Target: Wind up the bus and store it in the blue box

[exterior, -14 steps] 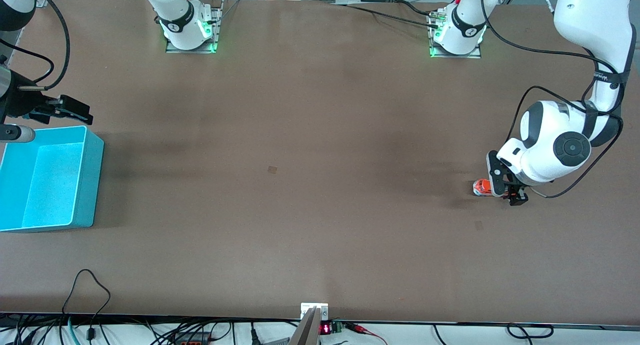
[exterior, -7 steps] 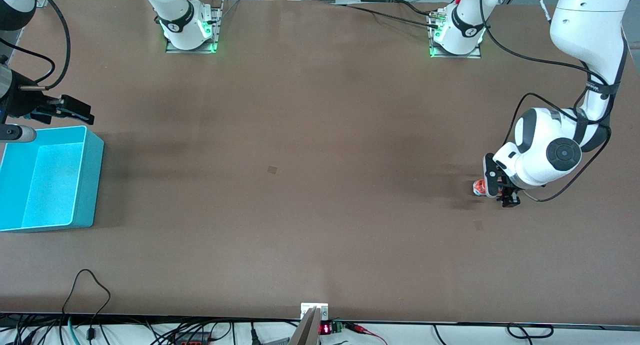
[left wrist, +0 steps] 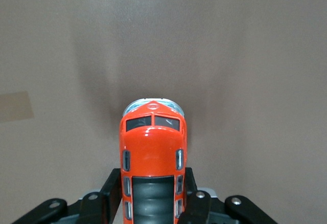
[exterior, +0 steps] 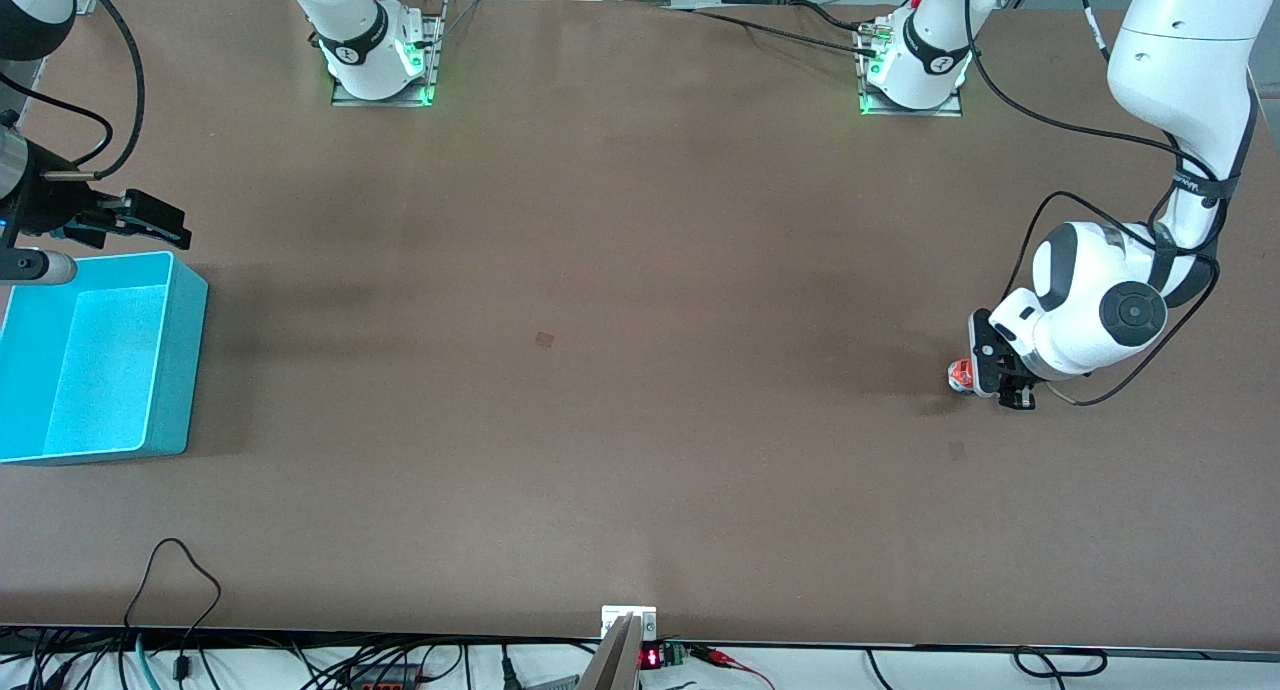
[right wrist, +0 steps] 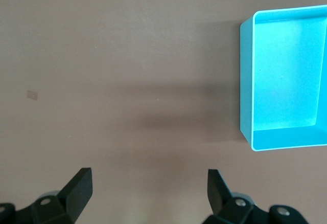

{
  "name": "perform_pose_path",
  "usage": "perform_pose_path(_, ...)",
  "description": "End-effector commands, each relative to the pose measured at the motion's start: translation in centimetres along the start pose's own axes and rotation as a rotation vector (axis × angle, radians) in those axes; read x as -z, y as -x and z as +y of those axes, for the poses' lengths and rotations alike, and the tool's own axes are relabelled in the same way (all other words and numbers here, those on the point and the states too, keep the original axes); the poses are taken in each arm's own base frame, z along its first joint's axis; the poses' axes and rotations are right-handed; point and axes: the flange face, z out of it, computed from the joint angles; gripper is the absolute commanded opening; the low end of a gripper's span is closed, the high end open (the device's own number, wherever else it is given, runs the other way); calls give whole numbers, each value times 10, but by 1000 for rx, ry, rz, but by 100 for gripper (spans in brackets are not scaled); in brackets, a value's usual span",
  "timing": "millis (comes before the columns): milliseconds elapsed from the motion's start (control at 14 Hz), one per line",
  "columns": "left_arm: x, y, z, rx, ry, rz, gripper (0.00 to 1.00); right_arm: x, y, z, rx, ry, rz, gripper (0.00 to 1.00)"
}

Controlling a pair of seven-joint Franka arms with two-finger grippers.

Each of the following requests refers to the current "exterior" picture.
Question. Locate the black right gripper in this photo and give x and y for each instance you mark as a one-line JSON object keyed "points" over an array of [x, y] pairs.
{"points": [[45, 203]]}

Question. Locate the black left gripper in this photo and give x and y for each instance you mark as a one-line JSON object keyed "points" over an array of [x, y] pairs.
{"points": [[1017, 394]]}

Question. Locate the orange toy bus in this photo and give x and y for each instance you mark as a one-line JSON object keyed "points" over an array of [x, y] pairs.
{"points": [[960, 375]]}

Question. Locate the blue plastic box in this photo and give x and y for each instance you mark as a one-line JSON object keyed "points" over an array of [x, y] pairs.
{"points": [[100, 370]]}

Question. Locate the black box with red ports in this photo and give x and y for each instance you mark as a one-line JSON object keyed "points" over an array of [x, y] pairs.
{"points": [[385, 678]]}

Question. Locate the red clip leads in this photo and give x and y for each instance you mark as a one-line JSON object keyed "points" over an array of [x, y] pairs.
{"points": [[730, 660]]}

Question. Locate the circuit board with red display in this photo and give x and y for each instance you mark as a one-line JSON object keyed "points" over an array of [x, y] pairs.
{"points": [[660, 657]]}

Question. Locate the grey metal bar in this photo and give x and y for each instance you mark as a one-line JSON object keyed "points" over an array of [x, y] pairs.
{"points": [[612, 665]]}

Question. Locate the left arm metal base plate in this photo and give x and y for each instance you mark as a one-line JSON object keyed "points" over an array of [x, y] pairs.
{"points": [[955, 108]]}

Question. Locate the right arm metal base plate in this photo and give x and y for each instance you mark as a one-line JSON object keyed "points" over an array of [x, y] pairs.
{"points": [[432, 60]]}

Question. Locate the small white bracket plate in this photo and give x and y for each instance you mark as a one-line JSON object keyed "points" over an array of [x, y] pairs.
{"points": [[628, 615]]}

